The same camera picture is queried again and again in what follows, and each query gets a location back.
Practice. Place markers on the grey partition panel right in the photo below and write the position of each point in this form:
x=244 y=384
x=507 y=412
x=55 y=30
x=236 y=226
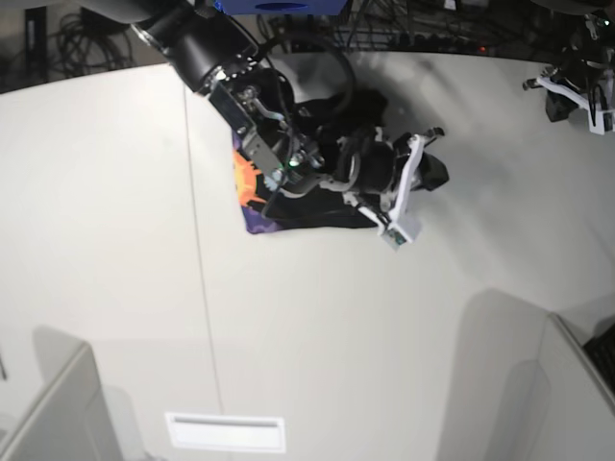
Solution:
x=581 y=414

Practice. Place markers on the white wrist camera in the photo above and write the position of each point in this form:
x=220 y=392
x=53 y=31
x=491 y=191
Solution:
x=400 y=232
x=601 y=121

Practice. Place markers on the grey partition panel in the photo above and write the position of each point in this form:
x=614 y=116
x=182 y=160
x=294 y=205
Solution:
x=581 y=414
x=68 y=419

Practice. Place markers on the black keyboard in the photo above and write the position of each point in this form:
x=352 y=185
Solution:
x=600 y=350

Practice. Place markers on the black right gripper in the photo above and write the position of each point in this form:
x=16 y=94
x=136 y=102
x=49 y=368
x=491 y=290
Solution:
x=369 y=165

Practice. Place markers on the black power strip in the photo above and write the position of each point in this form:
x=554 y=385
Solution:
x=439 y=44

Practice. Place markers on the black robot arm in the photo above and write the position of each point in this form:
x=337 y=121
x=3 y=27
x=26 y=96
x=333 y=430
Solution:
x=321 y=163
x=586 y=30

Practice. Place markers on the grey partition panel left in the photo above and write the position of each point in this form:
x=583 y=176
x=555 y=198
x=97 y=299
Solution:
x=68 y=419

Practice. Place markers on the black T-shirt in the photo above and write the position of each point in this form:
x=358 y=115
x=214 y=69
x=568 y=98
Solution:
x=320 y=208

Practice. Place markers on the blue box on stand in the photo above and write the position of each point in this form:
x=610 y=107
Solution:
x=315 y=7

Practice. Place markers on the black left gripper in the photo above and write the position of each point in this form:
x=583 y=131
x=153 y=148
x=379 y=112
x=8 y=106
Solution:
x=572 y=76

